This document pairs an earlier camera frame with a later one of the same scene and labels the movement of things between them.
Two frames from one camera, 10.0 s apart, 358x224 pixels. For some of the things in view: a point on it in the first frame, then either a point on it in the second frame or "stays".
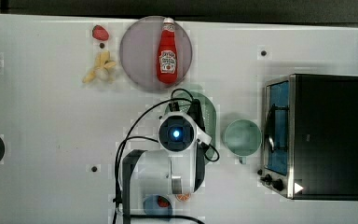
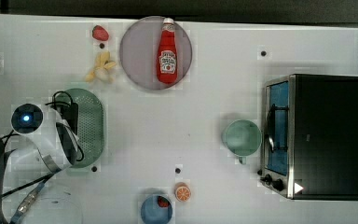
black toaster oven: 312,132 stays
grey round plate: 139,52 stays
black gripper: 195,112 -> 71,115
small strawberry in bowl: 163,202 stays
